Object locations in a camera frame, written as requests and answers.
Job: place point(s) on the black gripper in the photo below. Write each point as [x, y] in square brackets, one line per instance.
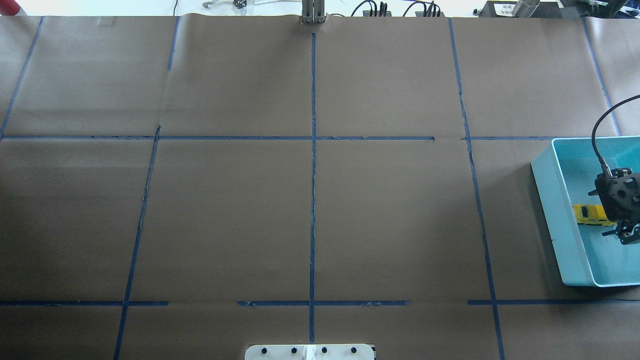
[628, 230]

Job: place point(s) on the yellow beetle toy car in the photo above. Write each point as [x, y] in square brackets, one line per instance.
[591, 214]

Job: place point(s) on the turquoise plastic storage bin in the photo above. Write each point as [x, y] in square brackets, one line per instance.
[565, 173]

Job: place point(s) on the black box with metal cylinder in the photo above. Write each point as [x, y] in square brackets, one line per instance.
[522, 9]

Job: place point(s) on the black power strip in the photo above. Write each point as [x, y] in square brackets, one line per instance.
[423, 9]
[372, 9]

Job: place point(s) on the red fire extinguisher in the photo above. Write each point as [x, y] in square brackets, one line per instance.
[11, 8]

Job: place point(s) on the aluminium frame post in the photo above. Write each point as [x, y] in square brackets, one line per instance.
[313, 11]

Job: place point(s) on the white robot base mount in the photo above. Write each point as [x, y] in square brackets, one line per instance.
[336, 351]

